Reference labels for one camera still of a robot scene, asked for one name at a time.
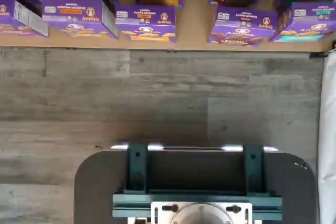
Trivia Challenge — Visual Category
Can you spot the teal cross beam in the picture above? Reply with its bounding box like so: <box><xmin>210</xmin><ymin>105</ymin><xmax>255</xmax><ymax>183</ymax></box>
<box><xmin>112</xmin><ymin>189</ymin><xmax>283</xmax><ymax>221</ymax></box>

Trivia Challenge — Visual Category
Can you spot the white curtain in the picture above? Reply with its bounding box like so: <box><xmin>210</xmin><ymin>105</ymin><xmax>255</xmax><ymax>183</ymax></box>
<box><xmin>317</xmin><ymin>50</ymin><xmax>336</xmax><ymax>224</ymax></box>

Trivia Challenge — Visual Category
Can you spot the grey robot base platform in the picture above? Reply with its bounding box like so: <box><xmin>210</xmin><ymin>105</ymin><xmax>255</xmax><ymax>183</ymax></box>
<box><xmin>74</xmin><ymin>147</ymin><xmax>320</xmax><ymax>224</ymax></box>

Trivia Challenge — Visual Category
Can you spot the shiny metal bar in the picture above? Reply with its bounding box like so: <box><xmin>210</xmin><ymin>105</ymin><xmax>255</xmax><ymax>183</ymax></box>
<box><xmin>110</xmin><ymin>144</ymin><xmax>279</xmax><ymax>153</ymax></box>

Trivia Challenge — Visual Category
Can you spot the brown shelf board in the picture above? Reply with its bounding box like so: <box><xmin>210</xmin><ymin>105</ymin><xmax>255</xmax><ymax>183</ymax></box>
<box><xmin>0</xmin><ymin>0</ymin><xmax>336</xmax><ymax>52</ymax></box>

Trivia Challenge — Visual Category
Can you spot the purple Annie's box teal band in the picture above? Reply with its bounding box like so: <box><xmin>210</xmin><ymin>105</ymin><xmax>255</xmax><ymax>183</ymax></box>
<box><xmin>271</xmin><ymin>1</ymin><xmax>336</xmax><ymax>44</ymax></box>

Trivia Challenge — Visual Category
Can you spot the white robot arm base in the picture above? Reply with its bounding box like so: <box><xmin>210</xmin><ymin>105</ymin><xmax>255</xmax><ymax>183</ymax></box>
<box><xmin>171</xmin><ymin>202</ymin><xmax>235</xmax><ymax>224</ymax></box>

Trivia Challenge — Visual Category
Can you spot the teal metal bracket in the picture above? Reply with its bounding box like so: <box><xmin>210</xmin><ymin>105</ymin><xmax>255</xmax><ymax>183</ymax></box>
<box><xmin>242</xmin><ymin>144</ymin><xmax>265</xmax><ymax>194</ymax></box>
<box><xmin>126</xmin><ymin>142</ymin><xmax>150</xmax><ymax>193</ymax></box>

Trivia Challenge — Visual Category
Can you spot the white mounting plate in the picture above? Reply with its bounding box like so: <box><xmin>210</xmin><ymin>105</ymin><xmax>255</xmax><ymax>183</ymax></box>
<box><xmin>151</xmin><ymin>201</ymin><xmax>253</xmax><ymax>224</ymax></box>

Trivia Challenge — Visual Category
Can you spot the purple Annie's box orange label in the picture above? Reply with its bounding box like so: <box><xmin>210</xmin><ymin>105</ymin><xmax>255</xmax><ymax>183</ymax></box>
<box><xmin>114</xmin><ymin>4</ymin><xmax>177</xmax><ymax>44</ymax></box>
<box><xmin>41</xmin><ymin>0</ymin><xmax>119</xmax><ymax>40</ymax></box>

